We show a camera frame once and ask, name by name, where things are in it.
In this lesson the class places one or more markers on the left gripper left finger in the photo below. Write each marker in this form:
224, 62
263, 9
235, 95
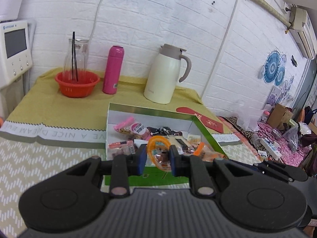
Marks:
124, 166

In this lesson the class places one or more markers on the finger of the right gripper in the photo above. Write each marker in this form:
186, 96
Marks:
282, 172

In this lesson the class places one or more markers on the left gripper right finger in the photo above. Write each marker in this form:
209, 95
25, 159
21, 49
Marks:
194, 169

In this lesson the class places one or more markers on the red sausage pack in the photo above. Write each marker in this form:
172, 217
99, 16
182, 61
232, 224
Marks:
122, 147

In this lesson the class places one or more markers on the wafer biscuit pack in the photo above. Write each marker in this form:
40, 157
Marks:
182, 145

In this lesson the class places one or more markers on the yellow jelly cup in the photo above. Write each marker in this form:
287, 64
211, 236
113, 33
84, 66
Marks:
158, 152

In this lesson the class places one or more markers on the pink snack bag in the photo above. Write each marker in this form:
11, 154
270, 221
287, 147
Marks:
133, 129

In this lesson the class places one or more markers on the dark dried meat bag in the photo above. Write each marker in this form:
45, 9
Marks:
163, 131

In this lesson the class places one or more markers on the orange candy bag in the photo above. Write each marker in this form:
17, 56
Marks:
206, 154

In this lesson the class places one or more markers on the white power strip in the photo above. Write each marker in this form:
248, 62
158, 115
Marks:
273, 151

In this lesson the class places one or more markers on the green cardboard box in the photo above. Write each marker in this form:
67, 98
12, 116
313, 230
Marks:
186, 123

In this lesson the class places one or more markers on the red envelope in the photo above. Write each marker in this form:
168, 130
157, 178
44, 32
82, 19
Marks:
206, 121

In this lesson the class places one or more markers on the pink thermos bottle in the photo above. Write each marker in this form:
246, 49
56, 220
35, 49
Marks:
113, 68

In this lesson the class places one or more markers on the cream thermos jug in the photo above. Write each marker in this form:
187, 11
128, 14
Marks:
169, 68

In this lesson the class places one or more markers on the red plastic basket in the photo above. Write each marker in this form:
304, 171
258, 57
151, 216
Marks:
77, 89

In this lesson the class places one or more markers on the patterned tablecloth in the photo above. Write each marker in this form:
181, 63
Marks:
33, 153

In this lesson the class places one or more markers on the yellow cloth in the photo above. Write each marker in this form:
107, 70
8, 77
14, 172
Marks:
45, 104

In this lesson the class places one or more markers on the black straw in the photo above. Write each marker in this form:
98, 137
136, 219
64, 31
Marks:
74, 60

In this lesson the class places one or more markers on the glass carafe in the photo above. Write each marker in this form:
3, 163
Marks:
81, 56

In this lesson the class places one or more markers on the air conditioner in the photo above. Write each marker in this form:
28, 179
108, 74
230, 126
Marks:
303, 32

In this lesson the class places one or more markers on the white water dispenser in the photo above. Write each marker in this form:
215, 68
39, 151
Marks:
15, 51

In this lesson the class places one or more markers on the blue wall decoration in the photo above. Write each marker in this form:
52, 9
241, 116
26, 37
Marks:
274, 70

